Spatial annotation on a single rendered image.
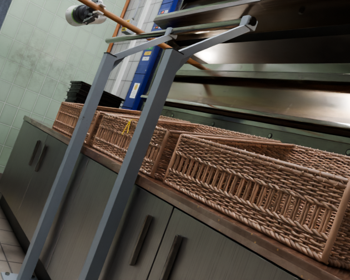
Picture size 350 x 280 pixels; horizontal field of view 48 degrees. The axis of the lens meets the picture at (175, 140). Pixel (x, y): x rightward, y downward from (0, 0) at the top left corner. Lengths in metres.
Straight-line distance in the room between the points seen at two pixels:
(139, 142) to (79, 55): 2.19
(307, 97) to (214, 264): 0.89
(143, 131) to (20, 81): 2.10
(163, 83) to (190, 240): 0.46
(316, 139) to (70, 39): 2.25
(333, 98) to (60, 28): 2.26
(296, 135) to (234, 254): 0.78
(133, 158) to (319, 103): 0.73
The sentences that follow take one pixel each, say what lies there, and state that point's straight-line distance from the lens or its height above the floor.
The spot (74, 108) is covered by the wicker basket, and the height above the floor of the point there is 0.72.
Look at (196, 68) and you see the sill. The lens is 2.13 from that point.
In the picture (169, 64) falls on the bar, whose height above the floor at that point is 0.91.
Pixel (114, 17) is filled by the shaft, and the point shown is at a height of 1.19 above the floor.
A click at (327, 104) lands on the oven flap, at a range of 1.47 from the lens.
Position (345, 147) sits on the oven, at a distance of 1.37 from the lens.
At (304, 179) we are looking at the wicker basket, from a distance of 0.79.
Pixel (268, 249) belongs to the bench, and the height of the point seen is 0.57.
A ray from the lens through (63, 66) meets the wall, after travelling 3.19.
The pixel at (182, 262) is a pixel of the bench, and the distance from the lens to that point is 0.91.
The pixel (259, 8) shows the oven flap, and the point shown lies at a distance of 1.79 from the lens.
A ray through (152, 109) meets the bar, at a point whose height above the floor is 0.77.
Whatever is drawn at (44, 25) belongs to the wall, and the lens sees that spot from 3.18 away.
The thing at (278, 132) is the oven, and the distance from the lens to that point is 1.55.
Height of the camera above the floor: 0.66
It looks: 2 degrees up
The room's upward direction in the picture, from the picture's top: 21 degrees clockwise
